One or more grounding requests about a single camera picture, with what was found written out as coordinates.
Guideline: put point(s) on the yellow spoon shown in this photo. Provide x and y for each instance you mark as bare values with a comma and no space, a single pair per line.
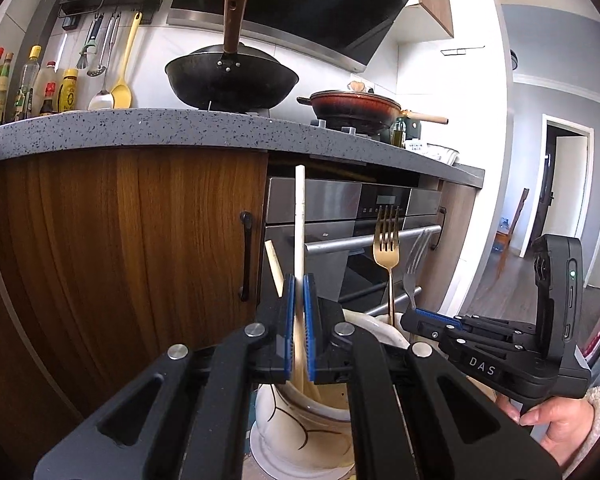
122,90

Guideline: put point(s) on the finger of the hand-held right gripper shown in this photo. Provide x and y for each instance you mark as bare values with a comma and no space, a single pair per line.
425,330
432,314

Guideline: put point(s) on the grey speckled countertop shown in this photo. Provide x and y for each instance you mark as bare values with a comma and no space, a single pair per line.
130,127

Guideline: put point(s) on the white ceramic bowl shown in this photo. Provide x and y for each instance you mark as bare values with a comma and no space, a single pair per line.
375,327

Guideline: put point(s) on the gold fork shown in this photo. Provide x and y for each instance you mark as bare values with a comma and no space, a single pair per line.
386,255

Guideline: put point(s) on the stainless steel oven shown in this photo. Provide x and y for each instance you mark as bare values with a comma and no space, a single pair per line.
330,200

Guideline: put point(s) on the long wooden chopstick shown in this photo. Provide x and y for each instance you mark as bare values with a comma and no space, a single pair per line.
300,220

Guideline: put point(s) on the row of condiment bottles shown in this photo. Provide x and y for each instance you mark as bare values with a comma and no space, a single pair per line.
30,90

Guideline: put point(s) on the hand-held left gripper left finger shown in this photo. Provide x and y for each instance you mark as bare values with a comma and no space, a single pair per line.
290,330

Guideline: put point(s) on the olive oil bottle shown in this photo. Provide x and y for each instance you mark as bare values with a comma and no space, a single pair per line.
398,134

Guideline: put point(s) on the black wall spice rack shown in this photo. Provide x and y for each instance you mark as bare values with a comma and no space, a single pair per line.
105,4

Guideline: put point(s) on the silver fork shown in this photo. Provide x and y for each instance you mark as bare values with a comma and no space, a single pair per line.
409,280

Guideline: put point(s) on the white ceramic utensil holder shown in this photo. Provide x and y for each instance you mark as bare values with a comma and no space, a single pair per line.
290,420

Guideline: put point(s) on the person's right hand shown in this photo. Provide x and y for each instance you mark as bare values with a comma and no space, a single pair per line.
565,425

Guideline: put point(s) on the blue water bottle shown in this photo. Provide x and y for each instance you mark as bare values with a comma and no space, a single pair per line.
501,235

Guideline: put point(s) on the dark door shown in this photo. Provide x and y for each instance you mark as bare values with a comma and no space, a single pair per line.
542,195

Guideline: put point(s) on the gas stove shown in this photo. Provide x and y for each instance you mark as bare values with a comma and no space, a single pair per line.
352,130

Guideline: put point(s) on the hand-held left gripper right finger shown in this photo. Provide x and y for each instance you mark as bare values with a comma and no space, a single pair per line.
310,330

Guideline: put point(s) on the steel spatula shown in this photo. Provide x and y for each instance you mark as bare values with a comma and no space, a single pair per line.
101,99

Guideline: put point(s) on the short wooden chopstick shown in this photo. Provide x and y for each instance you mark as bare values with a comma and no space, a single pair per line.
275,270

